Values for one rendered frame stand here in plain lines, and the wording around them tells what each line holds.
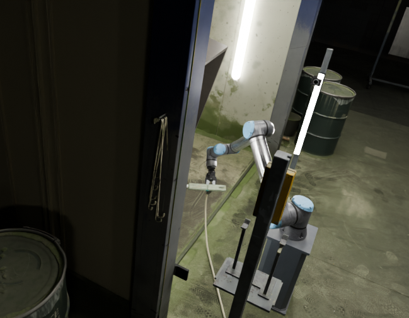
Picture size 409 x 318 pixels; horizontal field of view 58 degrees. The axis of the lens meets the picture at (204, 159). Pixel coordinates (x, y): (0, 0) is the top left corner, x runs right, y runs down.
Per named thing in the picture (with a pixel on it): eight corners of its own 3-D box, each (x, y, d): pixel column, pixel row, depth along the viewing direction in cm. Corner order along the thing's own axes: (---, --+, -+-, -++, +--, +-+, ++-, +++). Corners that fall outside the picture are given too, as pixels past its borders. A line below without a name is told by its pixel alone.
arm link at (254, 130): (299, 223, 238) (267, 115, 256) (277, 228, 231) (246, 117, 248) (285, 226, 252) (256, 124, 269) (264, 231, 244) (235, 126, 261)
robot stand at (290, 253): (294, 288, 300) (318, 228, 268) (284, 316, 276) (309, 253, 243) (258, 271, 310) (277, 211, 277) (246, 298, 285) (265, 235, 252)
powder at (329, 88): (311, 79, 507) (311, 78, 506) (350, 88, 502) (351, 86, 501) (313, 92, 461) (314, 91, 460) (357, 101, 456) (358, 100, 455)
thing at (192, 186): (221, 190, 325) (226, 184, 303) (221, 196, 323) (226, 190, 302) (166, 187, 319) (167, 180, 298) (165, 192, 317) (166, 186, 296)
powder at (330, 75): (345, 76, 546) (345, 76, 546) (334, 84, 506) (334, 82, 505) (310, 65, 569) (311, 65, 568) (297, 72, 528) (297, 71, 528)
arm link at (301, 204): (312, 225, 253) (320, 205, 244) (292, 230, 245) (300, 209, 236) (298, 211, 264) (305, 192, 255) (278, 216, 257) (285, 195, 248)
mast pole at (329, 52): (278, 200, 401) (326, 48, 317) (280, 199, 405) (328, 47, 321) (283, 202, 399) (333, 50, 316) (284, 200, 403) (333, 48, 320)
